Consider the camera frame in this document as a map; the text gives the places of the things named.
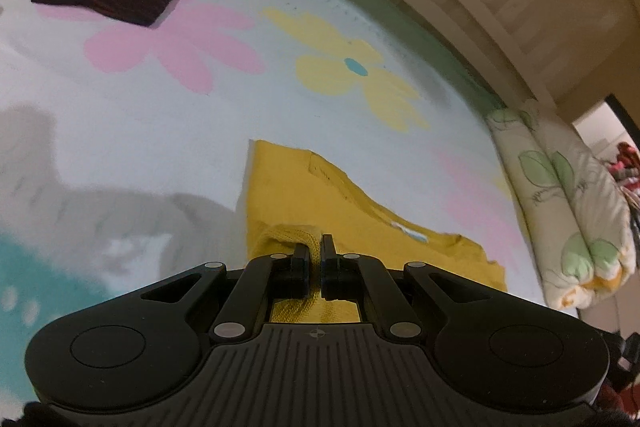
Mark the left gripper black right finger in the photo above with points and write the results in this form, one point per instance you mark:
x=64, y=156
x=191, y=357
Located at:
x=415, y=302

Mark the mustard yellow knit sweater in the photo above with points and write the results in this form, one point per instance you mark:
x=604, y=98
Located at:
x=296, y=196

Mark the folded floral quilt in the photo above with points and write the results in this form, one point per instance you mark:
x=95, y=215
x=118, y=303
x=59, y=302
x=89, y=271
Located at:
x=577, y=217

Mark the floral bed sheet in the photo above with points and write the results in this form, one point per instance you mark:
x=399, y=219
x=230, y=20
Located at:
x=124, y=149

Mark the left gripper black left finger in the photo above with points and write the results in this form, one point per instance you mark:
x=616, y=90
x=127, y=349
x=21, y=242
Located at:
x=234, y=304

